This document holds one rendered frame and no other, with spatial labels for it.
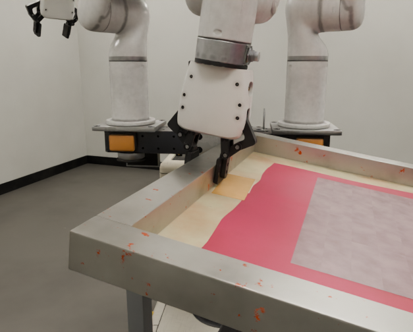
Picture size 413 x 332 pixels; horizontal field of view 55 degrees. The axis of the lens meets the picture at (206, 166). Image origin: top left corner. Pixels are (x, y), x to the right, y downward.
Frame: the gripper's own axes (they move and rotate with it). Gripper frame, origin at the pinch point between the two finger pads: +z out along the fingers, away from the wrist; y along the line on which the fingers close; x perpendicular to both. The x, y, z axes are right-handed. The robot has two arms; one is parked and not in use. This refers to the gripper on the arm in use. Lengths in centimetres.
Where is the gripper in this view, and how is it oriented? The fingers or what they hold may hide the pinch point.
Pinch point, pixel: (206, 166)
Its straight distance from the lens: 59.7
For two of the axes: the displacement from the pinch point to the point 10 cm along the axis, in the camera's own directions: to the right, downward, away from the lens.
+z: -1.4, 9.5, 2.9
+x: -3.4, 2.3, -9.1
